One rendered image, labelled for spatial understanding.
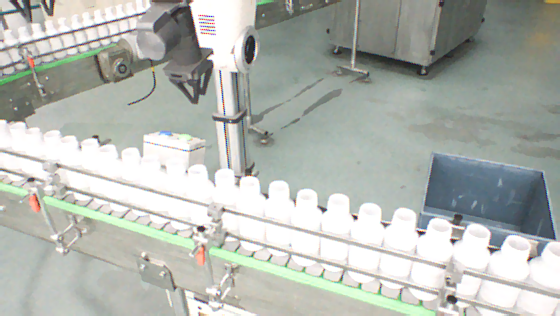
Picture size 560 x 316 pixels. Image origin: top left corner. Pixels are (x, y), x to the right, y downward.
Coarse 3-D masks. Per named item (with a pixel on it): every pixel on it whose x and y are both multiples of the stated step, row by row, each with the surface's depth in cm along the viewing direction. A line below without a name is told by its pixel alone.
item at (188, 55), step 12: (192, 36) 80; (180, 48) 79; (192, 48) 80; (204, 48) 86; (180, 60) 81; (192, 60) 81; (204, 60) 84; (168, 72) 81; (180, 72) 80; (192, 72) 80
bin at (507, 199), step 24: (432, 168) 131; (456, 168) 128; (480, 168) 125; (504, 168) 122; (528, 168) 119; (432, 192) 136; (456, 192) 132; (480, 192) 129; (504, 192) 126; (528, 192) 123; (432, 216) 104; (480, 216) 134; (504, 216) 130; (528, 216) 123; (552, 216) 102; (528, 240) 97; (552, 240) 95
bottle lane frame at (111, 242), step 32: (0, 192) 113; (0, 224) 124; (32, 224) 116; (64, 224) 108; (96, 224) 102; (128, 224) 97; (96, 256) 111; (128, 256) 104; (160, 256) 98; (224, 256) 89; (192, 288) 100; (224, 288) 95; (256, 288) 90; (288, 288) 86; (320, 288) 82; (352, 288) 80
